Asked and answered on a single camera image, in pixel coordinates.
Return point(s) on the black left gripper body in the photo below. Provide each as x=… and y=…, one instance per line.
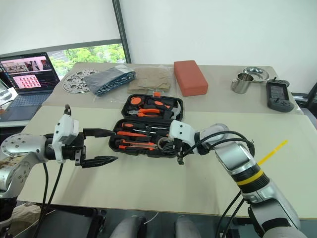
x=71, y=152

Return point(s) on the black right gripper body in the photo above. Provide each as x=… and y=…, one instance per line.
x=180, y=150

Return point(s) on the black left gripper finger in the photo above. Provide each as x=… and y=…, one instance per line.
x=99, y=161
x=99, y=133

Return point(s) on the grey tape roll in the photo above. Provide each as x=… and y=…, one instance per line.
x=161, y=143

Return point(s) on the orange utility knife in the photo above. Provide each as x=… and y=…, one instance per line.
x=133, y=145

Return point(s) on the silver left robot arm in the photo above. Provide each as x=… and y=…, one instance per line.
x=22, y=148

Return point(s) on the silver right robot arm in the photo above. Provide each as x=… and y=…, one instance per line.
x=237, y=153

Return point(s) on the black plastic tool case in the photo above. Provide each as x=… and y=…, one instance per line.
x=138, y=153

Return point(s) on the claw hammer orange black grip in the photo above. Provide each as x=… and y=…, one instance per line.
x=168, y=109

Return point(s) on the orange black tape measure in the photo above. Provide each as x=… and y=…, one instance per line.
x=135, y=101

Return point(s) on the dark grey bagged cloth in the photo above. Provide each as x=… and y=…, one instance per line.
x=106, y=80

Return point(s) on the perforated round metal plate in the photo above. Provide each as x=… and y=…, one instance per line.
x=71, y=83

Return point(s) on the tan folded cloth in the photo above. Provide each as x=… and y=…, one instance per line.
x=151, y=79

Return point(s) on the red-orange rectangular box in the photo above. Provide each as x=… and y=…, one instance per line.
x=190, y=78

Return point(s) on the black stand under table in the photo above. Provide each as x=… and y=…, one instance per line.
x=74, y=224

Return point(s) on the grey rounded robot knee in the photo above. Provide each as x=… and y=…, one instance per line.
x=187, y=228
x=127, y=228

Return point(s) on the stainless steel cup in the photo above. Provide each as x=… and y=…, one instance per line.
x=240, y=85

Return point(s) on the clear glass container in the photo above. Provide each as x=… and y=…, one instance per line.
x=6, y=93

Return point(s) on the open dark blue laptop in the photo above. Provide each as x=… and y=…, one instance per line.
x=27, y=74

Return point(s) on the yellow zip tie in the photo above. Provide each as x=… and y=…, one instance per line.
x=272, y=152

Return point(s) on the shiny metal dish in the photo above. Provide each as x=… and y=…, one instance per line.
x=260, y=74

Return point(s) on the black handheld controller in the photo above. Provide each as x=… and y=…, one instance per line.
x=280, y=95

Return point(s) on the black office chair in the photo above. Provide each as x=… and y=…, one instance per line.
x=308, y=99

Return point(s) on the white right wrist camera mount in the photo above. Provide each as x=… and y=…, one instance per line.
x=182, y=130

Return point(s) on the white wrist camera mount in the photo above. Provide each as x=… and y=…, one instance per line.
x=65, y=131
x=182, y=130

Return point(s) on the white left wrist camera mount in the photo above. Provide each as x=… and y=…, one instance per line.
x=65, y=131

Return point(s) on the dark grey window post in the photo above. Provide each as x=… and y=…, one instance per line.
x=121, y=29

